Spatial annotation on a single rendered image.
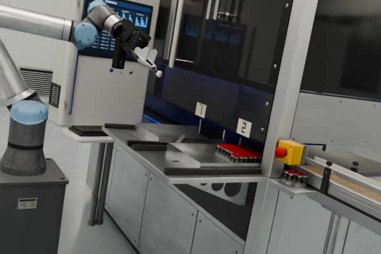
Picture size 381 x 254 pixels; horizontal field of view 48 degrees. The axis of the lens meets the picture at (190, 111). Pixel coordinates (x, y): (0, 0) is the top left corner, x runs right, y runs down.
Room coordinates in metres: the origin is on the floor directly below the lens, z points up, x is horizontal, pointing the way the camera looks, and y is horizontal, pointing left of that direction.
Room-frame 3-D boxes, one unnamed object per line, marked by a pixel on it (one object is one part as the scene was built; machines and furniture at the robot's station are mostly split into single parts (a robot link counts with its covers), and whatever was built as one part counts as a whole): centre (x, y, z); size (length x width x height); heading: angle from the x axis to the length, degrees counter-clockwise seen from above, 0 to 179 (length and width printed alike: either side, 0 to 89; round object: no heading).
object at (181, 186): (2.40, 0.22, 0.73); 1.98 x 0.01 x 0.25; 31
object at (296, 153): (1.46, -0.37, 1.00); 0.08 x 0.07 x 0.07; 121
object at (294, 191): (1.47, -0.42, 0.87); 0.14 x 0.13 x 0.02; 121
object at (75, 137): (2.14, 0.40, 0.79); 0.45 x 0.28 x 0.03; 131
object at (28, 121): (1.42, 0.54, 0.96); 0.13 x 0.12 x 0.14; 18
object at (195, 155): (1.62, -0.14, 0.90); 0.34 x 0.26 x 0.04; 121
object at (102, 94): (2.29, 0.50, 1.19); 0.50 x 0.19 x 0.78; 131
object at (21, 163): (1.42, 0.54, 0.84); 0.15 x 0.15 x 0.10
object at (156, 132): (1.91, 0.03, 0.90); 0.34 x 0.26 x 0.04; 121
